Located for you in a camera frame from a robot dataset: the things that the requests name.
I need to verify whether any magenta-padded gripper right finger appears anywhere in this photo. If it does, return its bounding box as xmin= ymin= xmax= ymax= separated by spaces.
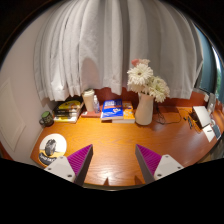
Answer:
xmin=134 ymin=143 xmax=184 ymax=185

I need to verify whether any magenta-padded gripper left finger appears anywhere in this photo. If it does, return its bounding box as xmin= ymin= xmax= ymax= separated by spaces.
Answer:
xmin=43 ymin=143 xmax=94 ymax=186

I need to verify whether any grey black computer mouse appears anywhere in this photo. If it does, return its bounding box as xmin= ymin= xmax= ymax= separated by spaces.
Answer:
xmin=44 ymin=138 xmax=58 ymax=158

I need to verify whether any round white printed mouse pad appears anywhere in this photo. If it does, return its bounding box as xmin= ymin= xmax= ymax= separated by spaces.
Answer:
xmin=38 ymin=133 xmax=68 ymax=167

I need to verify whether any yellow and white book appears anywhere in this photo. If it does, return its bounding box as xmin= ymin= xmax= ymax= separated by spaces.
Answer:
xmin=53 ymin=114 xmax=81 ymax=124

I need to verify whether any dark green mug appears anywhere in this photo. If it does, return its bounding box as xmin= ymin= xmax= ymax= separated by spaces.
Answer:
xmin=38 ymin=110 xmax=55 ymax=128

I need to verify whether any black pen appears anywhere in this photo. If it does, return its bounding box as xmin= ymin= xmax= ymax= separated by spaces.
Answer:
xmin=186 ymin=115 xmax=195 ymax=131

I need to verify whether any white paper sheet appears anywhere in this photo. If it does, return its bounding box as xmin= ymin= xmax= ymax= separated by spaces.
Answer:
xmin=202 ymin=123 xmax=221 ymax=143

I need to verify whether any dark red book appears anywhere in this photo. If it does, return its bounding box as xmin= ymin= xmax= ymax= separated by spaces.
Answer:
xmin=80 ymin=110 xmax=103 ymax=119

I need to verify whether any yellow and black book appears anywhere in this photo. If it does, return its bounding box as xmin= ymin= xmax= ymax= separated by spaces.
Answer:
xmin=56 ymin=97 xmax=85 ymax=111

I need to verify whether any white flat device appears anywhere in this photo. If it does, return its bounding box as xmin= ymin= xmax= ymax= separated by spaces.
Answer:
xmin=192 ymin=105 xmax=212 ymax=129

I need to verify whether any orange yellow book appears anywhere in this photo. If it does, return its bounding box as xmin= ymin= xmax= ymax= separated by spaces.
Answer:
xmin=121 ymin=101 xmax=136 ymax=121

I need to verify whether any small clear spray bottle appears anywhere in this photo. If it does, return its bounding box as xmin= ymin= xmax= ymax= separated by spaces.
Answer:
xmin=92 ymin=94 xmax=101 ymax=114

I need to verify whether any cream tissue pack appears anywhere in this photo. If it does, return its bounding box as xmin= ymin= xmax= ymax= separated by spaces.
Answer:
xmin=81 ymin=88 xmax=96 ymax=113

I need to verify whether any blue book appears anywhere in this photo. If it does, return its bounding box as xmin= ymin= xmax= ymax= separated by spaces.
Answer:
xmin=100 ymin=98 xmax=125 ymax=121

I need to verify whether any white curtain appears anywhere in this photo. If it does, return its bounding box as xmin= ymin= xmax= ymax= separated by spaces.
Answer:
xmin=33 ymin=0 xmax=205 ymax=103

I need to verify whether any black cable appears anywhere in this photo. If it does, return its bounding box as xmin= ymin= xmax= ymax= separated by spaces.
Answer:
xmin=153 ymin=104 xmax=188 ymax=126

